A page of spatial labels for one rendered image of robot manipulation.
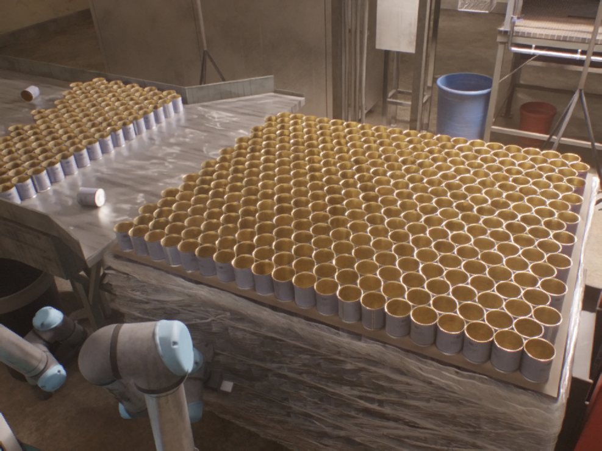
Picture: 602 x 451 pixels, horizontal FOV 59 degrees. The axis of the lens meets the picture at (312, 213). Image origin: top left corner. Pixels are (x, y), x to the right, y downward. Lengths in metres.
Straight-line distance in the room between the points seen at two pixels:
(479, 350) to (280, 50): 3.44
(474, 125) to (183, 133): 2.60
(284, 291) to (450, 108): 3.16
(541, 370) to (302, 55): 3.41
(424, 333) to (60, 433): 1.96
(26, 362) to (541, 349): 1.35
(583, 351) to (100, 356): 1.39
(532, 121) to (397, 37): 1.44
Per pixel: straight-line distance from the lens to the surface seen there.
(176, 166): 2.38
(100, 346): 1.21
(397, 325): 1.41
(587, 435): 1.79
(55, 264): 2.32
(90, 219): 2.14
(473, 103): 4.43
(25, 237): 2.37
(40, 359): 1.73
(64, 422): 2.92
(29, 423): 3.00
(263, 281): 1.55
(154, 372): 1.19
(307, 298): 1.50
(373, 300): 1.47
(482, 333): 1.43
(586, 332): 1.95
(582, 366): 1.84
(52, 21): 9.83
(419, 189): 1.94
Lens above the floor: 2.17
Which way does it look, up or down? 34 degrees down
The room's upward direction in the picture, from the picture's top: 2 degrees counter-clockwise
